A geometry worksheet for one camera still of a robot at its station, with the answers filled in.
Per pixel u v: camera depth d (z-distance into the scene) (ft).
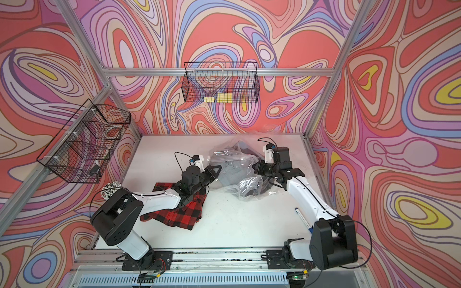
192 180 2.21
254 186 2.74
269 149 2.50
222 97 2.98
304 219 2.75
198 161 2.64
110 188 2.46
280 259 2.41
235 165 2.90
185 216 2.73
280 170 2.09
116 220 1.48
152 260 2.35
